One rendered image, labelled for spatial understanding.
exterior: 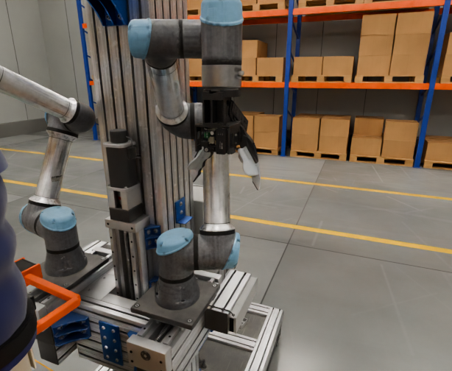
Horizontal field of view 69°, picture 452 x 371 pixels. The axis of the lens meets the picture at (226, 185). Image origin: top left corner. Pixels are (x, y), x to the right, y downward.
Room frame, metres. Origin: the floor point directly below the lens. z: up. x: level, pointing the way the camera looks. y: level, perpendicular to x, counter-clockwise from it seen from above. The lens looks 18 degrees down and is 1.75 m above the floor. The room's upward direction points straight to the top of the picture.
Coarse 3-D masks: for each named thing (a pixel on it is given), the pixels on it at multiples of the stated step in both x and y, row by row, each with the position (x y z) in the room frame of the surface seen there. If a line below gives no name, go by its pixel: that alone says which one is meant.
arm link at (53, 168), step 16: (48, 128) 1.29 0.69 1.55; (64, 128) 1.28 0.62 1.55; (48, 144) 1.28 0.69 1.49; (64, 144) 1.28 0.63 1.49; (48, 160) 1.25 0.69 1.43; (64, 160) 1.28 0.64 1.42; (48, 176) 1.23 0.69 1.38; (48, 192) 1.21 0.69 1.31; (32, 208) 1.17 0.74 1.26; (32, 224) 1.13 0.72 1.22
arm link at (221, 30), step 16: (208, 0) 0.63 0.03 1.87; (224, 0) 0.62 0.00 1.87; (208, 16) 0.63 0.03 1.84; (224, 16) 0.62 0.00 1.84; (240, 16) 0.64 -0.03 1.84; (208, 32) 0.63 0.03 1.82; (224, 32) 0.62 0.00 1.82; (240, 32) 0.64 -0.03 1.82; (208, 48) 0.63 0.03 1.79; (224, 48) 0.62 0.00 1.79; (240, 48) 0.64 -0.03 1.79; (208, 64) 0.69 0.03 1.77; (224, 64) 0.70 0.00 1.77; (240, 64) 0.64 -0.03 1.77
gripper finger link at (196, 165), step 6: (198, 156) 0.66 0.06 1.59; (204, 156) 0.68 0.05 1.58; (210, 156) 0.68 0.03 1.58; (192, 162) 0.65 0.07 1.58; (198, 162) 0.68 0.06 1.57; (204, 162) 0.69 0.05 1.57; (192, 168) 0.67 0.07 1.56; (198, 168) 0.69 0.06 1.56; (192, 174) 0.70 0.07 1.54; (198, 174) 0.69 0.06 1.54; (192, 180) 0.70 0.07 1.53
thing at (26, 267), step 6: (24, 258) 0.91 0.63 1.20; (18, 264) 0.87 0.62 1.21; (24, 264) 0.87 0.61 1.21; (30, 264) 0.87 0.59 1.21; (36, 264) 0.87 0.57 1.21; (24, 270) 0.84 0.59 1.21; (30, 270) 0.85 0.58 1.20; (36, 270) 0.86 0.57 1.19; (24, 276) 0.83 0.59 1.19; (42, 276) 0.88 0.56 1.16
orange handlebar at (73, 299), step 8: (32, 280) 0.81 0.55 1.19; (40, 280) 0.81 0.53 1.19; (40, 288) 0.79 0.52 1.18; (48, 288) 0.78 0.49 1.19; (56, 288) 0.77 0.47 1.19; (56, 296) 0.76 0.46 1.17; (64, 296) 0.75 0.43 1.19; (72, 296) 0.74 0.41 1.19; (64, 304) 0.71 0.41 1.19; (72, 304) 0.71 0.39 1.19; (56, 312) 0.68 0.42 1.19; (64, 312) 0.69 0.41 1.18; (40, 320) 0.65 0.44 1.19; (48, 320) 0.65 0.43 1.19; (56, 320) 0.67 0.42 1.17; (40, 328) 0.63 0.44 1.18
